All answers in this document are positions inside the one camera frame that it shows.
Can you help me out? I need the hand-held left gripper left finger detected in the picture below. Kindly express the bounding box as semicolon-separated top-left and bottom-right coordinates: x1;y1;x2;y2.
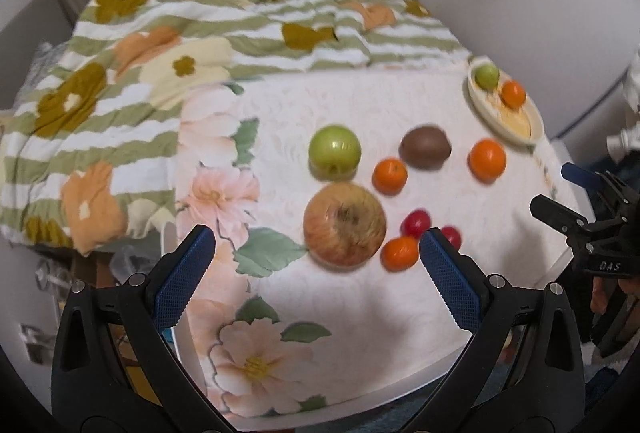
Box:
50;224;236;433

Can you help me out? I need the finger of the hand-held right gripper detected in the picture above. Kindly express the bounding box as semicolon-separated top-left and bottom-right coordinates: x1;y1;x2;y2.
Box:
560;162;640;220
529;194;627;245

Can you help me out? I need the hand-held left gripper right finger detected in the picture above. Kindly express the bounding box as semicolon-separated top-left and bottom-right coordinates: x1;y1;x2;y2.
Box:
400;227;587;433

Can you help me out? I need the orange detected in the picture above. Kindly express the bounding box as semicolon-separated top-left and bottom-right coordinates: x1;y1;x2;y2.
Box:
500;80;527;108
468;139;507;181
372;158;408;194
381;236;420;271

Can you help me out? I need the cream patterned plate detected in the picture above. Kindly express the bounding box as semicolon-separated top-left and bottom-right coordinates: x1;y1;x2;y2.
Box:
467;58;546;146

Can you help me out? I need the red yellow apple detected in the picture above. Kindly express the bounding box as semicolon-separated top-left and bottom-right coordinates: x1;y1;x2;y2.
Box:
303;183;387;268

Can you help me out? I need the large green apple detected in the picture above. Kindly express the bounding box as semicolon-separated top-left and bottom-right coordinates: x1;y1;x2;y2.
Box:
307;125;362;178

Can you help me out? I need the person's right hand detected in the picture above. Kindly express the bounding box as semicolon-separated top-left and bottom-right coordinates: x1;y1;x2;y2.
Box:
591;276;611;315

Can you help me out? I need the white plastic bag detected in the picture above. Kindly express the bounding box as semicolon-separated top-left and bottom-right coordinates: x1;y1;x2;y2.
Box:
606;63;640;160

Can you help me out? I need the floral tablecloth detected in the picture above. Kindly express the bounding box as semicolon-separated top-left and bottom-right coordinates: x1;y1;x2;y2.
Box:
172;55;573;419

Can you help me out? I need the brown kiwi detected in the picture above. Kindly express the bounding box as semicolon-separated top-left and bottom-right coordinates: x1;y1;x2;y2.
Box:
399;125;453;171

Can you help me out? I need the small green apple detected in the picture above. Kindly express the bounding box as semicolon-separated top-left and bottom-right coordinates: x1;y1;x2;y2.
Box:
474;63;501;90

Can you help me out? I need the striped floral blanket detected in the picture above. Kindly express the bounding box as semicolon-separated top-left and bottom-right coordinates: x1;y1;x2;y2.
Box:
0;0;473;259

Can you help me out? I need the grey patterned cloth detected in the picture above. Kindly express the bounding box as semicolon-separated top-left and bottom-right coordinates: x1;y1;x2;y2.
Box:
22;40;66;84

